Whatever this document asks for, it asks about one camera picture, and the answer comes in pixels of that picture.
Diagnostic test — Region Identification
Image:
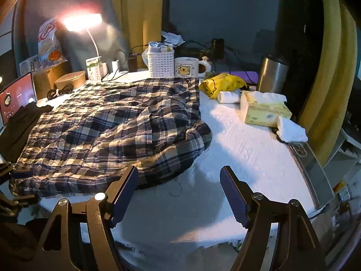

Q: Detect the coiled black cable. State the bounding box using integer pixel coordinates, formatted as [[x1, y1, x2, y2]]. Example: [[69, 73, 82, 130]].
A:
[[46, 86, 74, 100]]

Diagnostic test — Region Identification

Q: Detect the plaid flannel shirt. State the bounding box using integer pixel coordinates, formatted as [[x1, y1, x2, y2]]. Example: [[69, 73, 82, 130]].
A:
[[8, 77, 213, 198]]

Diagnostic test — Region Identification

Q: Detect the white textured table cloth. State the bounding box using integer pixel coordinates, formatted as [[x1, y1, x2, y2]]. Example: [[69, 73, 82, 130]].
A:
[[37, 70, 322, 260]]

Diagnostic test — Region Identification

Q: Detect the white desk lamp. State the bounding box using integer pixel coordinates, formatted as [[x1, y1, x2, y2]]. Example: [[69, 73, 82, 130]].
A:
[[62, 14, 104, 63]]

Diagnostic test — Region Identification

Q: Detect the white perforated basket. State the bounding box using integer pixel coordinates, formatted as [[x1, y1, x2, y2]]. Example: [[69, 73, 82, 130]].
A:
[[147, 42, 176, 78]]

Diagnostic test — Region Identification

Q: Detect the tablet with red screen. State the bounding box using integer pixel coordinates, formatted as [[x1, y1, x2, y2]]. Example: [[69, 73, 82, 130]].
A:
[[0, 72, 38, 127]]

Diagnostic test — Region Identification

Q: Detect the brown square box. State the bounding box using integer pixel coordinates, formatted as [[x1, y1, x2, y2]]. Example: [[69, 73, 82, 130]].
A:
[[33, 61, 72, 99]]

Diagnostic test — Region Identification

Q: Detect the small printed carton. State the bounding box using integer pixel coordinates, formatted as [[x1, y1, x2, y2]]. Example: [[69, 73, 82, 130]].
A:
[[19, 56, 40, 75]]

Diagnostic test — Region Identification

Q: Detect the yellow plastic bag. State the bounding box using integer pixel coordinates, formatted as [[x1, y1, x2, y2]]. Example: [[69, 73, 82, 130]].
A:
[[199, 73, 248, 99]]

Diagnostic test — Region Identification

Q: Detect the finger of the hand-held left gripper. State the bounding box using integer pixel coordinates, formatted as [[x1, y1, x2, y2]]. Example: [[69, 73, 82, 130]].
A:
[[0, 190, 40, 217], [0, 162, 32, 180]]

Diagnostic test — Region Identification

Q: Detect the white tissue roll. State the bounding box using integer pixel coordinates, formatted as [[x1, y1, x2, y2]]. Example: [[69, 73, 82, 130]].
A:
[[217, 90, 241, 103]]

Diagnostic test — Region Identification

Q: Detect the yellow tissue box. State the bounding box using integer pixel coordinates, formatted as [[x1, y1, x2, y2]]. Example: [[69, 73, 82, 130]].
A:
[[240, 90, 292, 127]]

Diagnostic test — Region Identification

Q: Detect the black power adapter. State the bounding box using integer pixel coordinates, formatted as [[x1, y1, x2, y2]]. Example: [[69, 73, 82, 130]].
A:
[[211, 38, 225, 55]]

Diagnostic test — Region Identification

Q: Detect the grey smartphone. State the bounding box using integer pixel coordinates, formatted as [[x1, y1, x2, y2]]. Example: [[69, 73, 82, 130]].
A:
[[290, 141, 335, 211]]

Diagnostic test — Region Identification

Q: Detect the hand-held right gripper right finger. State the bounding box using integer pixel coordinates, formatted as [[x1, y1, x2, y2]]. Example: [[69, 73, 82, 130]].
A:
[[219, 165, 328, 271]]

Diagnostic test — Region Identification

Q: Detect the green and white carton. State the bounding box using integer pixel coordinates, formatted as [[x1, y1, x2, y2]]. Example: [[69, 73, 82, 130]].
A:
[[85, 57, 102, 81]]

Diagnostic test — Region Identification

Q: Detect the purple pouch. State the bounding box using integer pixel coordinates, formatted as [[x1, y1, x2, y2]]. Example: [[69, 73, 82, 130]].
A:
[[217, 71, 259, 84]]

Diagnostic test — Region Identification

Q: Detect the folded white tissue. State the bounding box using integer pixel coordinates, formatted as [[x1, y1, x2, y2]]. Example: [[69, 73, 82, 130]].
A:
[[276, 116, 308, 143]]

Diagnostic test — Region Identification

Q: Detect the crumpled white paper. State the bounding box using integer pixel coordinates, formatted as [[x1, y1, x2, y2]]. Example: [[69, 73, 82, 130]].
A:
[[161, 31, 185, 46]]

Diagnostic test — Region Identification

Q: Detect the yellow curtain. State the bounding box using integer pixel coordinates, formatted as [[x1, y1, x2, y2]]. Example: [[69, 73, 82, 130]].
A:
[[118, 0, 164, 71], [299, 0, 358, 166]]

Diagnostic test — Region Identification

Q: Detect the black cloth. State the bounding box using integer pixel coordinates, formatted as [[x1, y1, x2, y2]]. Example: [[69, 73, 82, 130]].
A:
[[0, 103, 54, 163]]

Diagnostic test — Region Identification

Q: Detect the printed snack bag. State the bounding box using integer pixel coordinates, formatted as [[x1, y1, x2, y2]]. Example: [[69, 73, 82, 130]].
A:
[[37, 18, 68, 64]]

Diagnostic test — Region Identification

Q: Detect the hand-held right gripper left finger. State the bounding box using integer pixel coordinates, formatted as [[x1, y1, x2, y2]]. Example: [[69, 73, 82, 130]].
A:
[[31, 165, 139, 271]]

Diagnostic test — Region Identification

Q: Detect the round brown box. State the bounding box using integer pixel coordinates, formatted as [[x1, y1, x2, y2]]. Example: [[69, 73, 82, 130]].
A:
[[54, 71, 86, 92]]

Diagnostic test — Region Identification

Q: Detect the white mug with bear print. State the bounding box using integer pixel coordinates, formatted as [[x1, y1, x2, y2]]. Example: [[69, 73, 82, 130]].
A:
[[174, 57, 211, 79]]

